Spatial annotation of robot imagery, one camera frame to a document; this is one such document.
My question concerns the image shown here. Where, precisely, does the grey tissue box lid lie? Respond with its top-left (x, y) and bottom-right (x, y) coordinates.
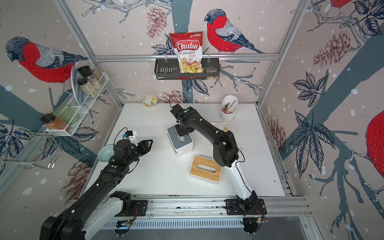
top-left (167, 125), bottom-right (194, 154)

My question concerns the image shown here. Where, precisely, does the black wall basket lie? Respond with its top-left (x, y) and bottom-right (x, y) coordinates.
top-left (155, 58), bottom-right (220, 80)

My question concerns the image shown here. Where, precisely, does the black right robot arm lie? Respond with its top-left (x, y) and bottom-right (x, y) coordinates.
top-left (170, 104), bottom-right (259, 213)

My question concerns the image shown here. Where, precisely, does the spice jar black lid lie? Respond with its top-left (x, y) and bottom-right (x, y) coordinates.
top-left (78, 66), bottom-right (102, 90)
top-left (77, 78), bottom-right (97, 98)

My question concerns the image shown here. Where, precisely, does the aluminium frame post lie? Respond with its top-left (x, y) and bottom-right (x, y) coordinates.
top-left (53, 0), bottom-right (124, 110)
top-left (257, 0), bottom-right (310, 108)

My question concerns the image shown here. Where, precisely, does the white plate on shelf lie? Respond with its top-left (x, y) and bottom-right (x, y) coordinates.
top-left (71, 64), bottom-right (82, 106)

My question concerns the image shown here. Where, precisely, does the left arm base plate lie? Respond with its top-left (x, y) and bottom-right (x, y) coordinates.
top-left (116, 200), bottom-right (148, 217)

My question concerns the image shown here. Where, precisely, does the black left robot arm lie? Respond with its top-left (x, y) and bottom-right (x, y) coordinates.
top-left (40, 139), bottom-right (153, 240)

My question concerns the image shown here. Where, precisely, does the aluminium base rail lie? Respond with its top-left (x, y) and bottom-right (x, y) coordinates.
top-left (132, 195), bottom-right (313, 219)

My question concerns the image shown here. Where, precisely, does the pale green bowl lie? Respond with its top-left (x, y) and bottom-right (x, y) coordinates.
top-left (97, 145), bottom-right (115, 162)

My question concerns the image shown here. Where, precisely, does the aluminium frame post right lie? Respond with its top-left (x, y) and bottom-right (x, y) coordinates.
top-left (257, 0), bottom-right (310, 108)

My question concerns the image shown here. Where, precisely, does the bamboo tissue box lid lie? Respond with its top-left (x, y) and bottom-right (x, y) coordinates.
top-left (189, 155), bottom-right (222, 185)

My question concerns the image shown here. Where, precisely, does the chrome wire rack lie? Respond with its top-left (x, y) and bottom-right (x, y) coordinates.
top-left (1, 133), bottom-right (63, 170)

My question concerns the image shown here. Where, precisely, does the white utensil holder cup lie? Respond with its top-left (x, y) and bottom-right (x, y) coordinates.
top-left (220, 95), bottom-right (239, 122)

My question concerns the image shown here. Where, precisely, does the aluminium frame post left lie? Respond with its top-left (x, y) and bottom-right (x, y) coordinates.
top-left (53, 0), bottom-right (124, 110)

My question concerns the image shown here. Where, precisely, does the aluminium horizontal frame bar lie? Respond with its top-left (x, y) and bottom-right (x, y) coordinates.
top-left (94, 53), bottom-right (280, 63)

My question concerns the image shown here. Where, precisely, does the floral ceramic bowl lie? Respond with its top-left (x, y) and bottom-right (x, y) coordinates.
top-left (142, 96), bottom-right (158, 108)

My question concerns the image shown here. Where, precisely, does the green glass cup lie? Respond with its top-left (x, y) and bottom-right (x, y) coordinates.
top-left (52, 105), bottom-right (79, 125)

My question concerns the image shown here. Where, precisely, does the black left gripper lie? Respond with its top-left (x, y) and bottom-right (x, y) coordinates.
top-left (125, 138), bottom-right (154, 166)

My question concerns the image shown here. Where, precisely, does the orange jar black lid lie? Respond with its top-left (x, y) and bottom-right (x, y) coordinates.
top-left (41, 114), bottom-right (70, 132)

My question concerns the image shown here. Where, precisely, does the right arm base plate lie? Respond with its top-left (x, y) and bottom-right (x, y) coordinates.
top-left (224, 199), bottom-right (267, 216)

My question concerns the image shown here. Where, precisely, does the white wire wall shelf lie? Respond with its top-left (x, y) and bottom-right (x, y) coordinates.
top-left (47, 65), bottom-right (110, 137)

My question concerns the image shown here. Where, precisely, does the red Chuba chips bag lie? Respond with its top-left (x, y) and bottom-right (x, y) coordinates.
top-left (170, 32), bottom-right (204, 74)

